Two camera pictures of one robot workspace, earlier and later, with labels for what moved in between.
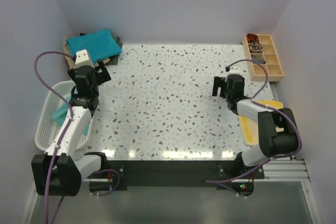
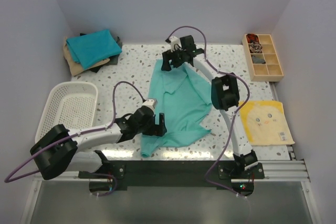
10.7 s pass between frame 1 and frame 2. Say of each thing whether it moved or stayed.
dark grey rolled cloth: stayed
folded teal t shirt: stayed
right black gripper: moved
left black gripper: moved
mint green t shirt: moved
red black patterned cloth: stayed
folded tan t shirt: stayed
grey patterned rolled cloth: stayed
